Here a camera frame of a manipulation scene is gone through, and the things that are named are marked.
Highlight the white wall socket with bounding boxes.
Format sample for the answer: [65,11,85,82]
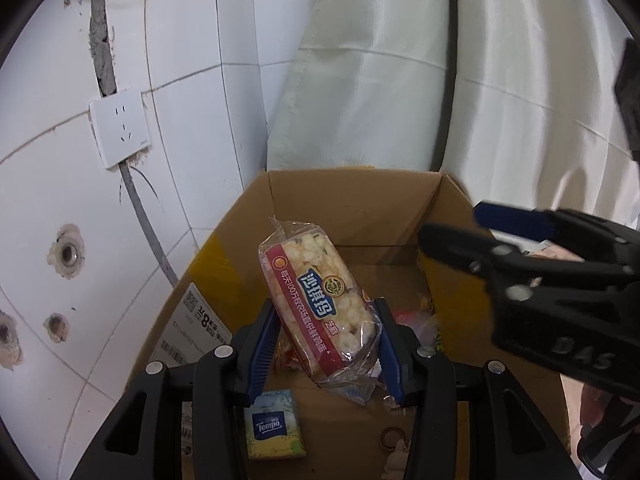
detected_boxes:
[89,87,152,171]

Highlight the rice cracker packet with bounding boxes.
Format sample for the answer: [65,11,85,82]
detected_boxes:
[257,217,386,406]

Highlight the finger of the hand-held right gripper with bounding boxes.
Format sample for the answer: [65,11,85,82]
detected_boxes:
[417,223,528,291]
[472,201,566,242]

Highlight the green pocket tissue pack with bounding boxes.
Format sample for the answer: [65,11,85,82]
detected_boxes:
[243,389,307,460]

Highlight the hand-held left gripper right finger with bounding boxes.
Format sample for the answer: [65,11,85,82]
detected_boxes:
[372,297,571,480]

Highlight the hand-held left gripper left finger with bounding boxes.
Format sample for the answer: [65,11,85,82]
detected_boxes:
[70,299,278,480]

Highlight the grey wall cable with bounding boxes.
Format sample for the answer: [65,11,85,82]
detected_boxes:
[117,160,181,288]

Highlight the wall pipe hole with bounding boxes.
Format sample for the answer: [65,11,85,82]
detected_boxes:
[42,312,70,345]
[47,224,86,281]

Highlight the small beige figurine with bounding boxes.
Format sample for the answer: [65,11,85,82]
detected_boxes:
[378,427,412,480]

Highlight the brown cardboard box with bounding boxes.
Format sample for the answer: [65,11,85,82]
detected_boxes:
[125,167,571,480]

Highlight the pale green curtain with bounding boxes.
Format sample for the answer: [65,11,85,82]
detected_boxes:
[265,0,640,231]

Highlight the person's right hand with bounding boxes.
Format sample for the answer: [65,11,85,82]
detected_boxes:
[580,382,613,428]

